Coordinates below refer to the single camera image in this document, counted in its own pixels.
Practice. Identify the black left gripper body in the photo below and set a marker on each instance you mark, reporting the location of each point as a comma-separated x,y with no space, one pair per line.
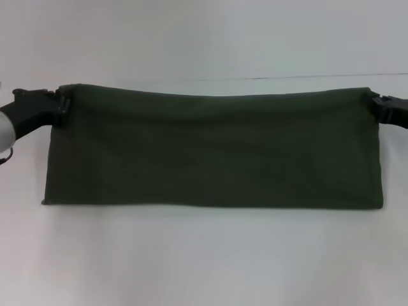
28,110

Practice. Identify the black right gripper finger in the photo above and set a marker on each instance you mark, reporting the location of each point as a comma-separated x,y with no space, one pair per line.
381,105

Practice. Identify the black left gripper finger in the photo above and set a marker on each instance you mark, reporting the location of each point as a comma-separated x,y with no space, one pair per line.
63,106

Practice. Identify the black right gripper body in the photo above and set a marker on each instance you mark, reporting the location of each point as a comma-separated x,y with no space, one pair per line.
398,111

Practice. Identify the dark green FREE! t-shirt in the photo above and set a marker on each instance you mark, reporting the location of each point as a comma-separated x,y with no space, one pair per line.
210,150

